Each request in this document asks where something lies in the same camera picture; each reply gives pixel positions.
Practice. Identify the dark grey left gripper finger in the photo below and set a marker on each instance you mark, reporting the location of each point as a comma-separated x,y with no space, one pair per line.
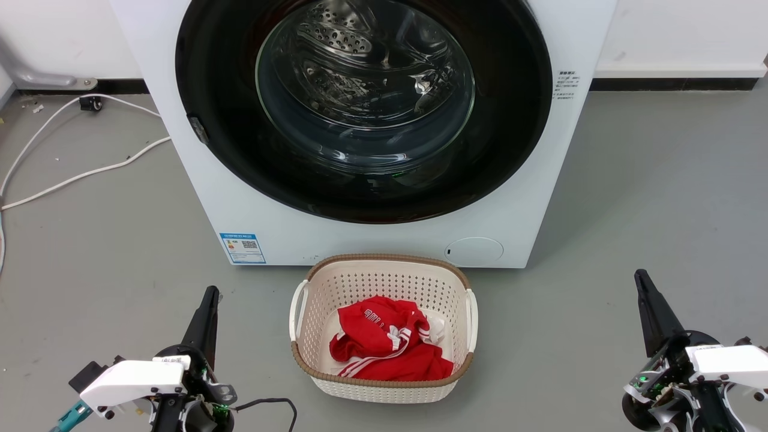
211,336
198,336

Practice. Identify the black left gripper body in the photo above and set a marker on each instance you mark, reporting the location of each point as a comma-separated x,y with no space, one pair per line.
204,390

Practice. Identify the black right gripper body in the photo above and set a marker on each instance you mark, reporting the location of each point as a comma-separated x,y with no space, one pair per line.
672,367

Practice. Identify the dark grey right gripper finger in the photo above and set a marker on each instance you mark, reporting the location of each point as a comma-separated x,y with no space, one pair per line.
651,324
669,324

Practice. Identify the round black glass washer door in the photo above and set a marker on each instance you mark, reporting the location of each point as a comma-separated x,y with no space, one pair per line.
510,120

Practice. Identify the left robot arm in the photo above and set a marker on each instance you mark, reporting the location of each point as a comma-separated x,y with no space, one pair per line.
180,421

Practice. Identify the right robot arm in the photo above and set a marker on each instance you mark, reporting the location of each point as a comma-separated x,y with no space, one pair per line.
708,415

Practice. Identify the white front-load washing machine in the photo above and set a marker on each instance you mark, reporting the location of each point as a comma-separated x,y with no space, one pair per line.
372,243

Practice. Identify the blue energy label sticker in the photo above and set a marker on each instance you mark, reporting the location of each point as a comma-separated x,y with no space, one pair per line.
242,248

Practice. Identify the red garment with white stripes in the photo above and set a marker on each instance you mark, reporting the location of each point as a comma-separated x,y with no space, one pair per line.
384,354

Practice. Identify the cream perforated laundry basket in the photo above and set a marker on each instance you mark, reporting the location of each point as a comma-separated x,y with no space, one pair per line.
384,277

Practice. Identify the round white filter cover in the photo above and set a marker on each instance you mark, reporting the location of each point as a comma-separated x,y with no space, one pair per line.
474,252

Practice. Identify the small printed text sticker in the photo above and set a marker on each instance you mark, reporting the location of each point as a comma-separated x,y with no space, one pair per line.
566,85

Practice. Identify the small black floor plug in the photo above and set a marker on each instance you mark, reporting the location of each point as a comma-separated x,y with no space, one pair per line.
90,104

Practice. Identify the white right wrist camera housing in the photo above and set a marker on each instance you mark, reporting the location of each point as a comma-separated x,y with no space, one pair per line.
732,363

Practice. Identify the grey wall pipe bracket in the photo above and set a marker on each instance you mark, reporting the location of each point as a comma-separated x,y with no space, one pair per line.
36,78

